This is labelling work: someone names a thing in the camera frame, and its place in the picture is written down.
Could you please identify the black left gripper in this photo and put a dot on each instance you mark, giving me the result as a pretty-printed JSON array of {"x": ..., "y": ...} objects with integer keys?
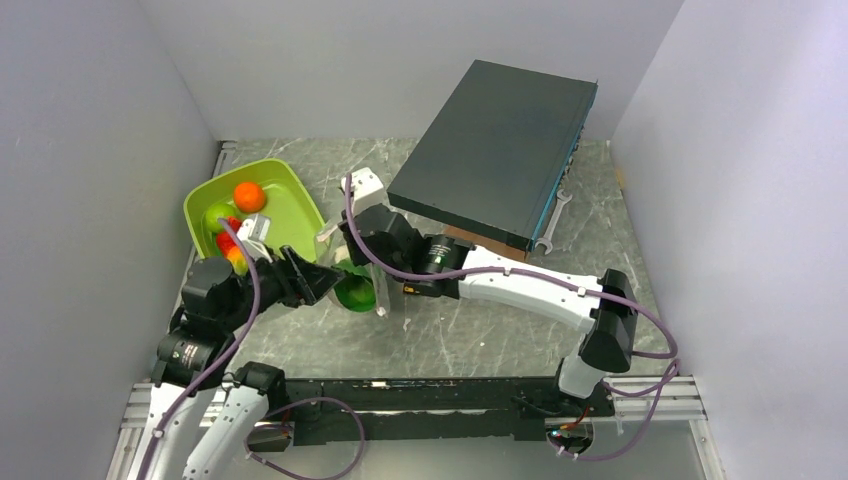
[{"x": 312, "y": 281}]

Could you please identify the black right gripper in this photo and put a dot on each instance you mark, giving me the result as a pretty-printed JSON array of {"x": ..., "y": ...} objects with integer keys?
[{"x": 346, "y": 224}]

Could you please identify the white green toy bok choy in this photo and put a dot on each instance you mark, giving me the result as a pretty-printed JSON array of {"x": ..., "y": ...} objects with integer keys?
[{"x": 355, "y": 292}]

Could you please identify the clear pink zip top bag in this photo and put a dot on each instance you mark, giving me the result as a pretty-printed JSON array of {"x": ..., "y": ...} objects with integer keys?
[{"x": 331, "y": 247}]

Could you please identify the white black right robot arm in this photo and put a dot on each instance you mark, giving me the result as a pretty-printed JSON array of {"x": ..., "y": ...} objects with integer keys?
[{"x": 601, "y": 309}]

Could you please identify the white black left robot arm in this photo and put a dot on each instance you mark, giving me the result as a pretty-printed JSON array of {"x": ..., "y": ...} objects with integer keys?
[{"x": 218, "y": 305}]

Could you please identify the orange black screwdriver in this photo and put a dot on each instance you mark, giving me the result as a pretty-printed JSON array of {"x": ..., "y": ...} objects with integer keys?
[{"x": 415, "y": 290}]

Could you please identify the lime green plastic basket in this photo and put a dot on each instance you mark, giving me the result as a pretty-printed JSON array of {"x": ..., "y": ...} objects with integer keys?
[{"x": 294, "y": 217}]

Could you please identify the orange green toy mango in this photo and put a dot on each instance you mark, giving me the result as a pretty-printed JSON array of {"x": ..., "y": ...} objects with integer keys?
[{"x": 237, "y": 261}]

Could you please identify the brown wooden board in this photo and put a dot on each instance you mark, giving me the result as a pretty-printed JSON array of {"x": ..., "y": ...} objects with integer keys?
[{"x": 493, "y": 245}]

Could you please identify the red toy pepper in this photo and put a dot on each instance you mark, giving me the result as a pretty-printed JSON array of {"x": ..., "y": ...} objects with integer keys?
[{"x": 223, "y": 239}]

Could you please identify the orange toy fruit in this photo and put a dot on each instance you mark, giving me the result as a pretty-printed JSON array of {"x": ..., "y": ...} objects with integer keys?
[{"x": 249, "y": 197}]

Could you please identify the green toy apple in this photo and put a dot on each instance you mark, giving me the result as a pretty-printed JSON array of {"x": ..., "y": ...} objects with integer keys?
[{"x": 214, "y": 213}]

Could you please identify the dark rack server box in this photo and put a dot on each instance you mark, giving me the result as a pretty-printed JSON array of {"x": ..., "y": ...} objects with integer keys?
[{"x": 491, "y": 161}]

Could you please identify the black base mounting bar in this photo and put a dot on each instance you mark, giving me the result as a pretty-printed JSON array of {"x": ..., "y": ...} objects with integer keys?
[{"x": 520, "y": 408}]

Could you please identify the silver open end wrench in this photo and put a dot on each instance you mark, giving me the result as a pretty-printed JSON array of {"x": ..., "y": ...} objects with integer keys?
[{"x": 544, "y": 242}]

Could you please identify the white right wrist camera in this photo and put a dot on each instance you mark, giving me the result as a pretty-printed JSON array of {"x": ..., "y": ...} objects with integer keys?
[{"x": 367, "y": 190}]

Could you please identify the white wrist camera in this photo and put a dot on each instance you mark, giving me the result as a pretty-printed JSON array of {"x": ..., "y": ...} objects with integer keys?
[
  {"x": 252, "y": 233},
  {"x": 367, "y": 190}
]

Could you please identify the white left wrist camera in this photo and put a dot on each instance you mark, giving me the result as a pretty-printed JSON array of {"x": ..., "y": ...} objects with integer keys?
[{"x": 252, "y": 233}]

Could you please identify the aluminium frame rail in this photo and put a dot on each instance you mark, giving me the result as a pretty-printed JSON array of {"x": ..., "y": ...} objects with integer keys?
[{"x": 680, "y": 401}]

